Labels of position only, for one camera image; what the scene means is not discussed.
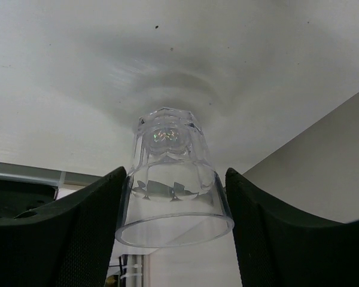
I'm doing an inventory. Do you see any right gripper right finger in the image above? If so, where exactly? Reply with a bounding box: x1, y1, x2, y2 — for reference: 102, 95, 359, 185
226, 169, 359, 286

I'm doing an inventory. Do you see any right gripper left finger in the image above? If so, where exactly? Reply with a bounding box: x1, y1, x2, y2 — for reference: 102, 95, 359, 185
0, 167, 126, 286

